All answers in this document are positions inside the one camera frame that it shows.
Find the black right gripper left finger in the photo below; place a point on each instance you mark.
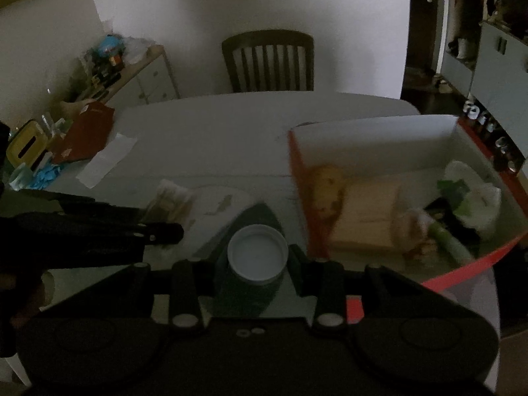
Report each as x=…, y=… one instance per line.
x=104, y=340

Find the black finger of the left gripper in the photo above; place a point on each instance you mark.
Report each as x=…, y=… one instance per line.
x=159, y=234

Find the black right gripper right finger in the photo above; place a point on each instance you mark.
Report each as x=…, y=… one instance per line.
x=393, y=335

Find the cotton swab packet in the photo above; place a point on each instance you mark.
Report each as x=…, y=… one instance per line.
x=171, y=204

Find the white round jar lid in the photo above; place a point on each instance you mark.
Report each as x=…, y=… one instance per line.
x=257, y=254

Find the beige sponge block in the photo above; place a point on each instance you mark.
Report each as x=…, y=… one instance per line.
x=367, y=214

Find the white green tube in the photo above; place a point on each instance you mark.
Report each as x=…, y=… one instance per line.
x=450, y=244

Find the plastic bag with box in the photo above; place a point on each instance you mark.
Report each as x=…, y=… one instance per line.
x=466, y=198

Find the blue glove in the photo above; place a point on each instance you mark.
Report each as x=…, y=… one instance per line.
x=45, y=176

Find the yellow tissue box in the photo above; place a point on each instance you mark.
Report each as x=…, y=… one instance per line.
x=28, y=146

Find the white paper towel sheet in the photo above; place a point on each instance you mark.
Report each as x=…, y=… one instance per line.
x=106, y=159

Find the dark red cloth bag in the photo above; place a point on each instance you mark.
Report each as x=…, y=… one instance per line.
x=88, y=134

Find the red cardboard shoe box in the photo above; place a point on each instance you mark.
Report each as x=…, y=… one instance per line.
x=414, y=150

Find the wooden side cabinet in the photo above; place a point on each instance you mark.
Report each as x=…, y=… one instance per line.
x=149, y=81

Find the blue globe toy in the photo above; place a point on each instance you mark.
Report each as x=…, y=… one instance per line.
x=111, y=47

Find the dark wooden chair at wall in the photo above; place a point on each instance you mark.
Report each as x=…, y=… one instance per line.
x=270, y=60

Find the light blue wall cabinet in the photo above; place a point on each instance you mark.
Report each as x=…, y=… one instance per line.
x=486, y=59

